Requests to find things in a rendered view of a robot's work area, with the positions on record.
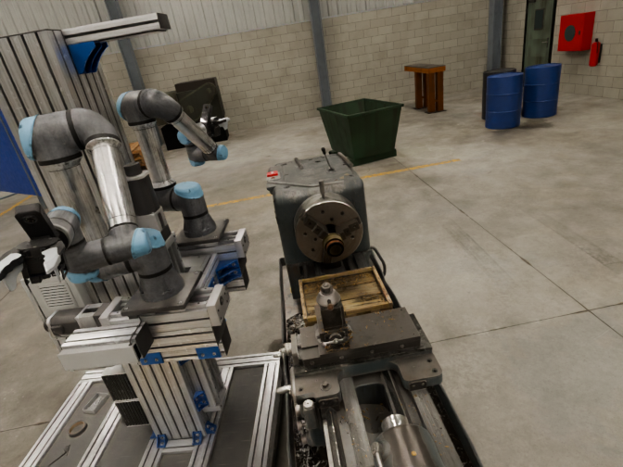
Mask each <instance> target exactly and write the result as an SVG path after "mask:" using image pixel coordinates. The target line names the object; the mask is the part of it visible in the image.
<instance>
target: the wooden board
mask: <svg viewBox="0 0 623 467"><path fill-rule="evenodd" d="M369 272H370V273H369ZM365 273H366V274H370V276H369V275H368V276H369V277H368V276H367V275H366V277H364V276H365ZM359 274H361V275H363V276H361V277H360V275H359ZM371 274H373V275H371ZM352 275H353V276H352ZM357 275H358V276H357ZM354 276H355V277H354ZM371 276H372V277H371ZM373 276H374V277H373ZM341 277H343V278H344V280H345V282H343V281H344V280H343V278H342V279H340V278H341ZM352 277H353V278H352ZM334 278H335V279H334ZM338 278H339V279H340V280H339V279H338ZM357 278H358V280H357ZM360 278H361V279H360ZM332 279H333V281H331V280H332ZM353 279H354V280H353ZM359 279H360V280H359ZM373 279H374V280H373ZM326 280H327V281H328V280H329V281H328V282H329V283H332V285H333V286H334V287H333V288H334V289H335V290H336V291H337V292H338V293H339V294H340V297H341V302H342V304H343V308H344V314H345V318H348V317H353V316H359V315H363V314H368V313H374V312H379V311H381V310H382V311H383V310H389V309H393V308H392V306H393V303H392V301H391V299H390V297H389V295H388V293H387V291H386V288H384V287H385V286H384V285H383V283H382V281H381V279H380V277H379V275H378V273H377V271H376V268H375V266H372V267H365V268H360V269H356V270H352V271H344V272H337V274H335V273H332V274H326V275H321V276H315V277H314V278H313V277H311V278H307V279H302V281H301V280H299V291H300V298H302V300H301V306H302V312H303V319H304V322H305V326H306V327H308V326H313V325H314V324H315V323H317V320H316V314H315V309H314V306H315V305H316V304H318V303H317V302H316V298H317V296H318V294H319V292H320V290H321V287H320V285H321V284H323V282H327V281H326ZM341 280H342V282H341ZM347 280H348V281H347ZM356 280H357V282H358V283H357V282H355V281H356ZM318 281H319V282H318ZM370 281H371V282H370ZM320 282H322V283H321V284H319V283H320ZM335 282H336V283H335ZM368 282H369V283H368ZM372 282H373V283H372ZM317 283H318V285H319V286H318V285H317ZM334 283H335V284H334ZM354 283H355V284H354ZM359 283H361V284H359ZM363 283H364V284H363ZM306 284H307V286H308V288H309V289H308V290H309V291H308V292H306V288H307V286H305V285H306ZM336 284H337V285H336ZM342 284H345V285H342ZM339 285H340V286H339ZM317 286H318V287H317ZM372 286H373V287H372ZM375 286H376V287H375ZM301 287H302V288H301ZM315 287H316V288H315ZM377 287H378V288H377ZM376 288H377V289H376ZM311 289H312V290H311ZM313 289H314V290H313ZM304 290H305V291H304ZM358 290H359V291H358ZM384 291H385V292H384ZM317 292H318V293H317ZM377 292H378V293H379V292H380V294H382V295H380V294H378V293H377ZM304 293H305V294H304ZM367 293H368V294H367ZM377 294H378V295H377ZM386 294H387V295H386ZM306 295H307V296H306ZM373 296H374V297H373ZM379 296H381V297H382V298H381V299H383V300H384V299H385V301H383V302H382V300H381V299H380V298H379ZM369 297H370V299H368V298H369ZM306 299H307V300H306ZM367 299H368V300H367ZM364 300H365V301H364ZM378 300H379V301H380V302H377V301H378ZM306 302H307V303H306ZM381 302H382V303H381ZM308 303H309V304H308ZM371 303H372V304H373V305H372V304H371ZM377 303H378V304H377ZM306 304H307V306H309V307H307V306H306ZM304 306H305V307H304ZM309 314H311V316H310V315H309ZM312 314H313V315H312ZM308 315H309V316H308Z"/></svg>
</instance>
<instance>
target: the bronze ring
mask: <svg viewBox="0 0 623 467"><path fill-rule="evenodd" d="M323 247H324V249H325V251H326V252H327V253H328V255H329V256H331V257H338V256H340V255H341V254H342V253H343V251H344V243H343V238H342V236H341V235H340V234H338V233H330V234H328V235H327V236H326V237H325V238H324V240H323Z"/></svg>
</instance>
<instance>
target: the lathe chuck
mask: <svg viewBox="0 0 623 467"><path fill-rule="evenodd" d="M324 196H325V197H327V199H324V200H321V198H322V196H317V197H314V198H312V199H311V200H309V201H308V202H306V203H305V204H304V205H303V206H302V207H301V208H300V210H299V212H298V214H297V216H296V218H295V223H294V230H295V236H296V241H297V244H298V247H299V249H300V251H301V252H302V253H303V254H304V255H305V256H306V257H308V258H309V259H312V260H314V261H317V262H322V255H323V249H324V247H323V239H321V238H319V237H318V235H317V234H316V233H314V232H313V231H312V229H310V228H309V227H307V226H305V225H304V223H303V220H301V219H300V216H301V215H302V214H303V212H304V211H305V213H307V214H308V215H310V216H311V217H313V218H314V219H316V220H317V221H319V222H320V223H322V224H323V225H326V224H334V225H336V226H338V225H340V224H342V223H344V222H346V221H350V220H352V219H355V218H357V217H359V219H360V216H359V214H358V212H357V211H356V209H355V207H354V206H353V205H352V204H351V203H350V202H349V201H348V200H347V199H345V198H343V197H341V196H335V195H324ZM360 221H361V219H360ZM359 226H360V229H358V230H356V231H354V232H351V235H349V236H346V238H347V239H345V240H343V243H344V251H343V253H342V254H341V255H340V256H338V257H332V259H331V263H333V262H337V261H341V260H342V259H345V258H347V257H348V256H349V255H351V254H352V253H353V252H354V251H355V250H356V248H357V247H358V246H359V244H360V242H361V241H362V233H363V227H362V222H361V224H359Z"/></svg>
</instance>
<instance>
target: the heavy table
mask: <svg viewBox="0 0 623 467"><path fill-rule="evenodd" d="M404 70H405V71H412V72H414V86H415V107H413V108H414V109H421V108H426V107H427V111H426V112H425V113H427V114H431V113H437V112H441V111H447V110H446V109H443V71H444V70H446V65H437V64H423V63H418V64H412V65H407V66H404ZM422 73H423V90H422ZM435 86H436V99H435ZM435 102H436V108H435Z"/></svg>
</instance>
